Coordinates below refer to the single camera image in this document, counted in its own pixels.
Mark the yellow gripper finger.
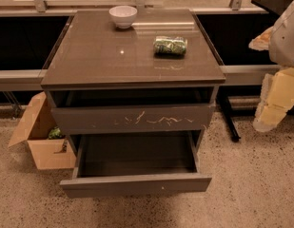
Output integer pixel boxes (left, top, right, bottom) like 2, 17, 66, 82
253, 67, 294, 132

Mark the grey drawer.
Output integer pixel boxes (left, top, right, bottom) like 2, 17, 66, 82
60, 131, 211, 198
50, 88, 216, 136

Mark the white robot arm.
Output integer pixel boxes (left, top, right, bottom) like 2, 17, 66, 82
248, 0, 294, 132

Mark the grey top drawer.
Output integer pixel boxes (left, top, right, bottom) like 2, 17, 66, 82
50, 88, 216, 136

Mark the grey drawer cabinet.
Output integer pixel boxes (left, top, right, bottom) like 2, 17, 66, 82
42, 9, 225, 148

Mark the green crushed can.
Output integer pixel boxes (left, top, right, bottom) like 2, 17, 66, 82
153, 36, 187, 56

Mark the white ceramic bowl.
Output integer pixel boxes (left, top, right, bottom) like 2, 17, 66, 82
109, 6, 138, 29

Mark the green item in box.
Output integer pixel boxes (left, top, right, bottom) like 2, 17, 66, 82
48, 126, 64, 140

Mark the brown cardboard box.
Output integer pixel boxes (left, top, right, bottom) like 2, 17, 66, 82
9, 92, 76, 170

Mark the metal window railing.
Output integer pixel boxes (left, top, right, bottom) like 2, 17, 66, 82
0, 0, 294, 17

